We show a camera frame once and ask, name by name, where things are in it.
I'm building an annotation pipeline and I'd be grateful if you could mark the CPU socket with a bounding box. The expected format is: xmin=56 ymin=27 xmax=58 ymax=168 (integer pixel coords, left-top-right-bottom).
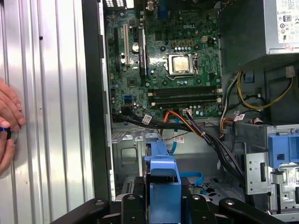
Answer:
xmin=167 ymin=52 xmax=199 ymax=81

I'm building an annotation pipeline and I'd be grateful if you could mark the grey power supply unit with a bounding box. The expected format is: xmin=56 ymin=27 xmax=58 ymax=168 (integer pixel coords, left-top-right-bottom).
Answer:
xmin=219 ymin=0 xmax=299 ymax=70

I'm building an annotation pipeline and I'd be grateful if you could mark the drive cage with blue latch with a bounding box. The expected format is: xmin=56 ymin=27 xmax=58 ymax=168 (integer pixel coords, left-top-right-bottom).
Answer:
xmin=233 ymin=122 xmax=299 ymax=215

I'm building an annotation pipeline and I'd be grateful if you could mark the black cable bundle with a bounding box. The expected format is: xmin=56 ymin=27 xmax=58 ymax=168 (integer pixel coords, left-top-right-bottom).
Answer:
xmin=112 ymin=106 xmax=246 ymax=187

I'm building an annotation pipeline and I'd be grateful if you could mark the round black tool blue ring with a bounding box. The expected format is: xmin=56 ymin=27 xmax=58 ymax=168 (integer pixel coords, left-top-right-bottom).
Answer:
xmin=0 ymin=127 xmax=12 ymax=140

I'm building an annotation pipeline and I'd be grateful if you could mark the silver CPU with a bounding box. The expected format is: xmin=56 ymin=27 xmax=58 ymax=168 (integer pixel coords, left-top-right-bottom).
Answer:
xmin=172 ymin=55 xmax=190 ymax=72

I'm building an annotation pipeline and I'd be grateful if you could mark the green motherboard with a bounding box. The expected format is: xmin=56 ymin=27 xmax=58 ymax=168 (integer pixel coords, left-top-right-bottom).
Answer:
xmin=105 ymin=0 xmax=222 ymax=119

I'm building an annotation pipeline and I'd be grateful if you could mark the yellow wire pair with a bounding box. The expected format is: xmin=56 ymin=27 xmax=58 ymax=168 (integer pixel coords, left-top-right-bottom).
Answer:
xmin=237 ymin=71 xmax=295 ymax=110

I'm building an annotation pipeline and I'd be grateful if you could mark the silver disk bay cage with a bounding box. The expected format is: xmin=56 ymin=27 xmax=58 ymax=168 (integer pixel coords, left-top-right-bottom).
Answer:
xmin=112 ymin=129 xmax=246 ymax=201

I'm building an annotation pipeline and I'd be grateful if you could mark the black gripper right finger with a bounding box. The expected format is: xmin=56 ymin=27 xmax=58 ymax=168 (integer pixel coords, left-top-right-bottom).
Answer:
xmin=181 ymin=176 xmax=281 ymax=224

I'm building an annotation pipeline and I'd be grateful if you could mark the hard disk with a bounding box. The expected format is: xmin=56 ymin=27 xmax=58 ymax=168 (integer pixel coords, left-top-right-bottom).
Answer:
xmin=143 ymin=133 xmax=183 ymax=224

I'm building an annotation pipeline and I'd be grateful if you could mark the person hand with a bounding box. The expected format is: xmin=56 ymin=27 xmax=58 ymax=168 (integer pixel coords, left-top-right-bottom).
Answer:
xmin=0 ymin=78 xmax=27 ymax=175

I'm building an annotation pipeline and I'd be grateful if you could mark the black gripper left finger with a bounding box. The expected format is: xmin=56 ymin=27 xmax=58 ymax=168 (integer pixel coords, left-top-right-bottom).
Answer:
xmin=50 ymin=176 xmax=148 ymax=224

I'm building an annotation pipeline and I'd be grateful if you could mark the white expansion slot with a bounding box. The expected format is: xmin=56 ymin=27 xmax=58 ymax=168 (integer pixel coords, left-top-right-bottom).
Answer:
xmin=123 ymin=23 xmax=130 ymax=66

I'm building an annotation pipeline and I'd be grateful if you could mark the black open PC case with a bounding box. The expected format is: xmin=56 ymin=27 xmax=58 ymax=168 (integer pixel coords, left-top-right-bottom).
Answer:
xmin=81 ymin=0 xmax=299 ymax=224

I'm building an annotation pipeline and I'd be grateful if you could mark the black expansion slot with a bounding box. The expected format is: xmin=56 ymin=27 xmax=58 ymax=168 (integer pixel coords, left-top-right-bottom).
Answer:
xmin=114 ymin=28 xmax=121 ymax=72

